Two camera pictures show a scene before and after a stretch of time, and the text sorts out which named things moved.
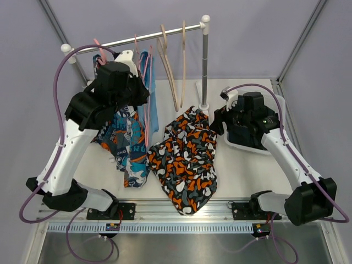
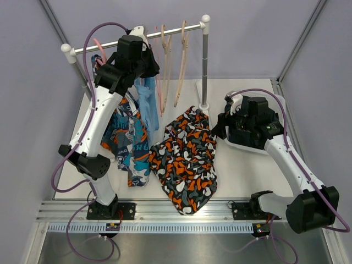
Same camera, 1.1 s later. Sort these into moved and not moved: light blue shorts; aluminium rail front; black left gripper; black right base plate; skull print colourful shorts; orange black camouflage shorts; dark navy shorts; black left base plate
Moved: black left gripper
Not moved: aluminium rail front; orange black camouflage shorts; light blue shorts; skull print colourful shorts; dark navy shorts; black right base plate; black left base plate
